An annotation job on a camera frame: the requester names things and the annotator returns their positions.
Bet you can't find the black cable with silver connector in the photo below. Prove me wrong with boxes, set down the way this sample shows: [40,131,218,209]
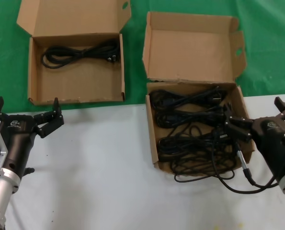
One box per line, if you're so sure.
[216,148,281,194]

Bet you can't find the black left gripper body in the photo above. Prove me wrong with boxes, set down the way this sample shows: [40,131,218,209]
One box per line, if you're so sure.
[0,114,39,177]

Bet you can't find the cardboard box with torn edge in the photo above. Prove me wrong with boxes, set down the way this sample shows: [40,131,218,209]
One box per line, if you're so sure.
[142,11,256,173]

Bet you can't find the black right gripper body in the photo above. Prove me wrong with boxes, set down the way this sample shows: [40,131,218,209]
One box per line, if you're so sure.
[251,116,285,182]

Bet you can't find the green table cloth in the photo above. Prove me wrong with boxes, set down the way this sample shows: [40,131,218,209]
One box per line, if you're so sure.
[0,0,285,113]

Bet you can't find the cardboard box with round-hole lid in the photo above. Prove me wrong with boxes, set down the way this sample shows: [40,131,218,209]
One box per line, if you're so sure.
[16,0,133,106]

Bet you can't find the thin black tangled cable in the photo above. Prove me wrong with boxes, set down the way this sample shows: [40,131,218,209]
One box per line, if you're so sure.
[158,126,240,184]

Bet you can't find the black power cable bundle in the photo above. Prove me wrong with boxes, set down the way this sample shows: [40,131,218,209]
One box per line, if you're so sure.
[156,106,230,130]

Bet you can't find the black power cable round plug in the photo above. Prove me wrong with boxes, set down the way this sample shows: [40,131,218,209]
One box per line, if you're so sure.
[148,86,229,111]

